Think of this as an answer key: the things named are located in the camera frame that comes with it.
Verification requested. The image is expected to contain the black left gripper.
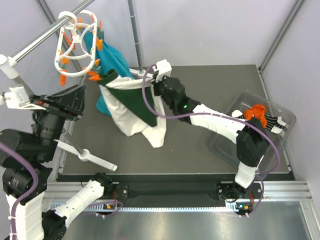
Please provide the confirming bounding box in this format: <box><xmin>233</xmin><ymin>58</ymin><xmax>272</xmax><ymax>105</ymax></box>
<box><xmin>30</xmin><ymin>82</ymin><xmax>89</xmax><ymax>160</ymax></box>

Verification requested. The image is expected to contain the white and green shirt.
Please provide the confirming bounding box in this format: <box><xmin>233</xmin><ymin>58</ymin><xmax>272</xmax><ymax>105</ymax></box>
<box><xmin>96</xmin><ymin>69</ymin><xmax>167</xmax><ymax>148</ymax></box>

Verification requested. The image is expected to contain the white clip hanger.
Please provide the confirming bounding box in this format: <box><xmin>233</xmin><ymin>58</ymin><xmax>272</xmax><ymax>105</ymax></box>
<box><xmin>54</xmin><ymin>10</ymin><xmax>103</xmax><ymax>87</ymax></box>

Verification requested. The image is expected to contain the black white striped sock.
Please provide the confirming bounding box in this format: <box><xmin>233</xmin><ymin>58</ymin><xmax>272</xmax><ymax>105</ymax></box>
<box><xmin>231</xmin><ymin>110</ymin><xmax>246</xmax><ymax>120</ymax></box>

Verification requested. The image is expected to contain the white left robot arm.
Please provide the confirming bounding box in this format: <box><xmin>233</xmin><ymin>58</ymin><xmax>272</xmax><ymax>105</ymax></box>
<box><xmin>0</xmin><ymin>85</ymin><xmax>114</xmax><ymax>240</ymax></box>

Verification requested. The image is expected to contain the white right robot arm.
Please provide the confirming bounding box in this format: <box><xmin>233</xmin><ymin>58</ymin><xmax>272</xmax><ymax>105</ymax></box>
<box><xmin>152</xmin><ymin>76</ymin><xmax>270</xmax><ymax>198</ymax></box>

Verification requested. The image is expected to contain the teal cloth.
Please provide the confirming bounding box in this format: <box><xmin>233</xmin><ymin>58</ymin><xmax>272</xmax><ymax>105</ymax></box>
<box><xmin>83</xmin><ymin>31</ymin><xmax>133</xmax><ymax>116</ymax></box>

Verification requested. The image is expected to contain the grey metal clothes rack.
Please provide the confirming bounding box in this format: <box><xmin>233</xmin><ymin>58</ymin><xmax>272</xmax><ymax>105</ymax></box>
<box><xmin>0</xmin><ymin>0</ymin><xmax>156</xmax><ymax>172</ymax></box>

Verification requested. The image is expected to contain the clear plastic bin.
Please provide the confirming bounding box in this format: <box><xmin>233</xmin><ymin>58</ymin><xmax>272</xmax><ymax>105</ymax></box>
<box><xmin>207</xmin><ymin>90</ymin><xmax>297</xmax><ymax>168</ymax></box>

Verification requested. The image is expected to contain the orange sock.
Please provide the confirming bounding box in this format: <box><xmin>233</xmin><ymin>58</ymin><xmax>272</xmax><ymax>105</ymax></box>
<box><xmin>243</xmin><ymin>108</ymin><xmax>255</xmax><ymax>121</ymax></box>
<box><xmin>251</xmin><ymin>104</ymin><xmax>267</xmax><ymax>128</ymax></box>

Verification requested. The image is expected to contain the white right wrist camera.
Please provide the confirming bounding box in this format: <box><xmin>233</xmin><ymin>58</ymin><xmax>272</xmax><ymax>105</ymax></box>
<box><xmin>152</xmin><ymin>59</ymin><xmax>172</xmax><ymax>83</ymax></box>

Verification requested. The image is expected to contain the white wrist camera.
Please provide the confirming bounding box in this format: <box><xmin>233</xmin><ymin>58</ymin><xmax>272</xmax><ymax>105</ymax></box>
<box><xmin>152</xmin><ymin>59</ymin><xmax>172</xmax><ymax>83</ymax></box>
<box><xmin>0</xmin><ymin>84</ymin><xmax>45</xmax><ymax>110</ymax></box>

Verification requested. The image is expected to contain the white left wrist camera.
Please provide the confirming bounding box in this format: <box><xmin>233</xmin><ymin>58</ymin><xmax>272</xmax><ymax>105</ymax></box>
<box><xmin>0</xmin><ymin>84</ymin><xmax>45</xmax><ymax>110</ymax></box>

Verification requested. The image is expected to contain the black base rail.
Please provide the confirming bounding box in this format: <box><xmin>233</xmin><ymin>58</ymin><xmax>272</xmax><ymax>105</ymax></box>
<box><xmin>56</xmin><ymin>172</ymin><xmax>296</xmax><ymax>208</ymax></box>

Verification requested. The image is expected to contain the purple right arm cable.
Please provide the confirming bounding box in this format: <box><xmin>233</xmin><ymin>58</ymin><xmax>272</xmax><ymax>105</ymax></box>
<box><xmin>141</xmin><ymin>64</ymin><xmax>281</xmax><ymax>218</ymax></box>

